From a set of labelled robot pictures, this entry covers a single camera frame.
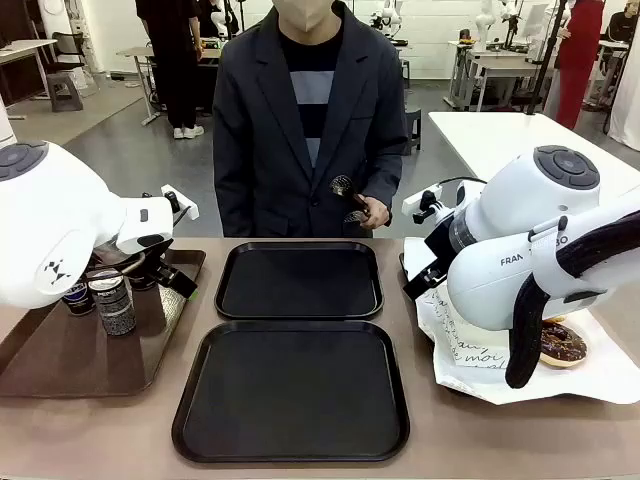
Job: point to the black serving tongs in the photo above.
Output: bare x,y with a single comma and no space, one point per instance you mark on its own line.
342,186

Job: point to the background desk with white leg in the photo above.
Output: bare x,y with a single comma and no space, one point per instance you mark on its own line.
145,52

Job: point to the brown plastic tray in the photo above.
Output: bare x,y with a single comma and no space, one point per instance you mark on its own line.
75,360

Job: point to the person's left forearm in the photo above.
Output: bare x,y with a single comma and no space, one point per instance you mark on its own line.
387,180

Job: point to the dark step stool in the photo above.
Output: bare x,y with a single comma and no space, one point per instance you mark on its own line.
413,127

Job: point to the wooden background desk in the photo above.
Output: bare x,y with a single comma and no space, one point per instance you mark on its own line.
20,50

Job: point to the white table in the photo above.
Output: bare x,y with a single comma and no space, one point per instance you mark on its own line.
500,135

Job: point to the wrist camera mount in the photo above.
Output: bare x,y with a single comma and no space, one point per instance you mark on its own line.
419,202
182,202

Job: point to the beige face mask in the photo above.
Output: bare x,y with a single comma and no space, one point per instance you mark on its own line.
300,15

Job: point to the large black plastic tray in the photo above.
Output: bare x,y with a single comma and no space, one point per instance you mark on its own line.
290,395

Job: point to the black stand pole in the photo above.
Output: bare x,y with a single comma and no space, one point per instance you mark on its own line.
545,55

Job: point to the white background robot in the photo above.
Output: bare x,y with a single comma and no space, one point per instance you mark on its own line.
484,22
390,15

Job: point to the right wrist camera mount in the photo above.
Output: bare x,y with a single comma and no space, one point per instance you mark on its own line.
419,202

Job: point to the black patterned Pepsi can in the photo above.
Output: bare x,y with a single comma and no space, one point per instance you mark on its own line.
116,310

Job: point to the chocolate sprinkle donut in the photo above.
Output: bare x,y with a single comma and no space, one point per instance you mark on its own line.
565,345

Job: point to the background person in black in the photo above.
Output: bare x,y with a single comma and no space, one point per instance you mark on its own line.
172,60

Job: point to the person's right forearm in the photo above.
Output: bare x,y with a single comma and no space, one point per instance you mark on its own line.
225,200

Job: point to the empty script-print paper box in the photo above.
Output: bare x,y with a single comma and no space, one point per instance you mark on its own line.
475,350

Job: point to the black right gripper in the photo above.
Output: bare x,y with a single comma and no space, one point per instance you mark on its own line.
435,250

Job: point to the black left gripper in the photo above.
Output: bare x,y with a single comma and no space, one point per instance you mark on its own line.
160,272

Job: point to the person in dark blazer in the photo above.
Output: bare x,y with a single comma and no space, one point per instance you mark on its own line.
260,125

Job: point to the white paper sheet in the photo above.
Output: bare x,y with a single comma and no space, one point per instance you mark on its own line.
600,370

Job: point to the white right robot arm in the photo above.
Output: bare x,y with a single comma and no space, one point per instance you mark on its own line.
525,210

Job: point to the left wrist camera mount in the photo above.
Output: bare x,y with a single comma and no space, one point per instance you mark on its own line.
182,202

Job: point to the small black plastic tray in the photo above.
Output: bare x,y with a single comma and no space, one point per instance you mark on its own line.
300,280

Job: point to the black office chair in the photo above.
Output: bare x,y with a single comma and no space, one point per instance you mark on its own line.
70,52

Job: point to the background person in red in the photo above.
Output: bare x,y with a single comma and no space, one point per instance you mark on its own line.
575,65

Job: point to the person's left hand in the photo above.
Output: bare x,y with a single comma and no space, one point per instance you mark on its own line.
377,212

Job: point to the grey background workbench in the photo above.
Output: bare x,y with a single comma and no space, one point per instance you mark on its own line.
492,65

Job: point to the grey plastic stool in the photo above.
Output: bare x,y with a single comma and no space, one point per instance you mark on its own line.
65,92

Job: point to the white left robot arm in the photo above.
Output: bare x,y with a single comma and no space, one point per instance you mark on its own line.
50,210

